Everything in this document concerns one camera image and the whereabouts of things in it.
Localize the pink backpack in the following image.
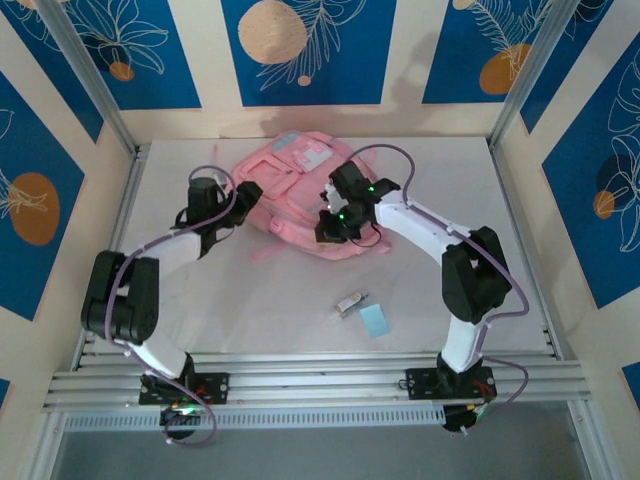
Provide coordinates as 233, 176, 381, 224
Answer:
212, 129, 396, 265

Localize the light blue sticky note pad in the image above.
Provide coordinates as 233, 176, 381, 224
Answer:
358, 304, 390, 340

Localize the black arm base electronics box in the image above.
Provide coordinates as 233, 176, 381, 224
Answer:
158, 405, 202, 441
442, 404, 494, 436

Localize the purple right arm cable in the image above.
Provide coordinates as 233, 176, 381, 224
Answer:
332, 143, 531, 436

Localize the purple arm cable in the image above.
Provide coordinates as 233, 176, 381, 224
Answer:
107, 164, 239, 449
332, 143, 531, 436

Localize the aluminium table side rail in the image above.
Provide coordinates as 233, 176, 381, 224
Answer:
487, 144, 566, 361
72, 144, 149, 371

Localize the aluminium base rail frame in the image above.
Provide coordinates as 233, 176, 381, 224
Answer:
42, 351, 594, 415

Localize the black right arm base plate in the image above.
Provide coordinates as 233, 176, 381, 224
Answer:
405, 367, 499, 401

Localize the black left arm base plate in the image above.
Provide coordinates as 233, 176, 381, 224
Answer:
138, 372, 231, 406

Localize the aluminium frame post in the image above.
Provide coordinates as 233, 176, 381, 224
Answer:
487, 0, 576, 154
34, 0, 141, 159
24, 414, 69, 480
567, 399, 619, 480

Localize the grey slotted cable duct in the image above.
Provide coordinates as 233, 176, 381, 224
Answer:
62, 405, 447, 432

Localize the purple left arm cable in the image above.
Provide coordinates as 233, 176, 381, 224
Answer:
107, 164, 239, 449

